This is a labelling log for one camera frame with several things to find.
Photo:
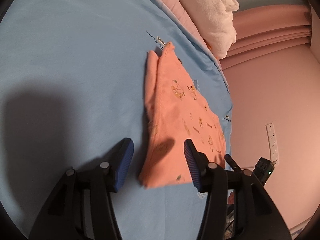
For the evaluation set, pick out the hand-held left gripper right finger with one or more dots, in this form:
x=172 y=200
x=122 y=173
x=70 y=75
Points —
x=192 y=165

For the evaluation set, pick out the orange printed long-sleeved shirt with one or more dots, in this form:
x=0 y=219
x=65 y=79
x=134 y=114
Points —
x=180 y=110

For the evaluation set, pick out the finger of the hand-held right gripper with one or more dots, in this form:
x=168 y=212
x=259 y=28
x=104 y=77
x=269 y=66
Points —
x=232 y=162

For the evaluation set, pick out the pink curtain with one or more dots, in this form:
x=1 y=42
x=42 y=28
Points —
x=262 y=30

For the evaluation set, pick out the white power strip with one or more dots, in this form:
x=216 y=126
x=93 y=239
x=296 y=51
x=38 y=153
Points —
x=273 y=142

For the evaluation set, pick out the blue printed blanket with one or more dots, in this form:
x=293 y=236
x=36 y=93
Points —
x=75 y=55

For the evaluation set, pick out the white fluffy towel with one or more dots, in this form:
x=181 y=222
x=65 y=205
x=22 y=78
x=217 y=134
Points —
x=212 y=12

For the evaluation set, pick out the mauve bedsheet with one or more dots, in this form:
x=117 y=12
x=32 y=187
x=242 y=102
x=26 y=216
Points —
x=175 y=7

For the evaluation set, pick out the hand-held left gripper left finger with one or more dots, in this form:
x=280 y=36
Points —
x=123 y=165

